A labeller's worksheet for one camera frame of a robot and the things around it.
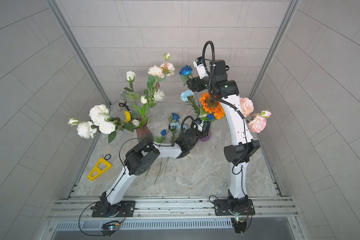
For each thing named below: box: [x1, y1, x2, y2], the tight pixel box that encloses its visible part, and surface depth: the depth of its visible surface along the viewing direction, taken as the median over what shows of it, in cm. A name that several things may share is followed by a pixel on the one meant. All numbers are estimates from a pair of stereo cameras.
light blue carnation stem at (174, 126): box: [170, 122, 180, 143], surface depth 101 cm
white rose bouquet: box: [67, 104, 135, 143], surface depth 56 cm
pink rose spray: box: [143, 53, 176, 100], surface depth 72 cm
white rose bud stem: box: [124, 70, 137, 92], surface depth 80 cm
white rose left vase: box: [154, 89, 166, 102], surface depth 75 cm
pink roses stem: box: [239, 97, 272, 134], surface depth 55 cm
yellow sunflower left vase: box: [124, 111, 132, 123], surface depth 80 cm
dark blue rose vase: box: [179, 64, 193, 86], surface depth 74 cm
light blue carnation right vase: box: [180, 90, 194, 102], surface depth 77 cm
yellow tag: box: [87, 157, 113, 181], surface depth 84 cm
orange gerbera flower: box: [199, 92, 226, 120], surface depth 63 cm
